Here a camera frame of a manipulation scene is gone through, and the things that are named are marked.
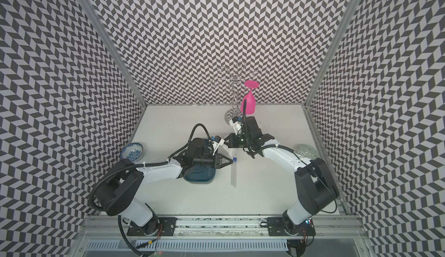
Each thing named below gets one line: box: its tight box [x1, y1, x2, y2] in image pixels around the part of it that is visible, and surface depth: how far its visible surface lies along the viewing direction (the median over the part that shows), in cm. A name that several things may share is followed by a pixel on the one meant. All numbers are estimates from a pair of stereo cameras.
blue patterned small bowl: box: [120, 142, 144, 163], surface depth 95 cm
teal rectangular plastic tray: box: [183, 164, 217, 184], surface depth 71 cm
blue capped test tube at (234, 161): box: [232, 156, 237, 189], surface depth 88 cm
